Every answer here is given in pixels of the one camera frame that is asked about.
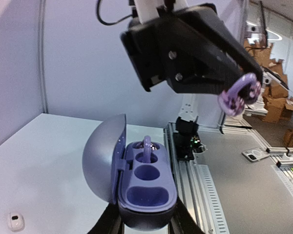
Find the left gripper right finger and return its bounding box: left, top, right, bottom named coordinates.
left=172, top=197, right=204, bottom=234

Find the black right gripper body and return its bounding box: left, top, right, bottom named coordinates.
left=121, top=2, right=217, bottom=92

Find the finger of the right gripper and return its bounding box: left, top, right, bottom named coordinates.
left=161, top=39, right=225, bottom=94
left=183, top=12, right=263, bottom=80

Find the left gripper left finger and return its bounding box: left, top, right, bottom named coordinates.
left=87, top=203, right=124, bottom=234

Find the translucent blue charging case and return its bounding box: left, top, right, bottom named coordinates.
left=82, top=114, right=177, bottom=231

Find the white charging case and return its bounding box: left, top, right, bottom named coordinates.
left=7, top=212, right=25, bottom=232

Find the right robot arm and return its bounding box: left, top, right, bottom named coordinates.
left=121, top=0, right=263, bottom=135

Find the cardboard boxes pile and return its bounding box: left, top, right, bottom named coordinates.
left=243, top=39, right=293, bottom=147

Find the grey device on floor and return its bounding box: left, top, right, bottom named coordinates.
left=241, top=147, right=270, bottom=162

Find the perforated white cable tray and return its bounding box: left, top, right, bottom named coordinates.
left=198, top=164, right=230, bottom=234

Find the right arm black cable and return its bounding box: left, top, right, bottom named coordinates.
left=95, top=0, right=134, bottom=26

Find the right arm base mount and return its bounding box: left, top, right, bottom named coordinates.
left=173, top=132, right=206, bottom=161

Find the left aluminium corner post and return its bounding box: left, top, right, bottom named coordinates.
left=38, top=0, right=49, bottom=114

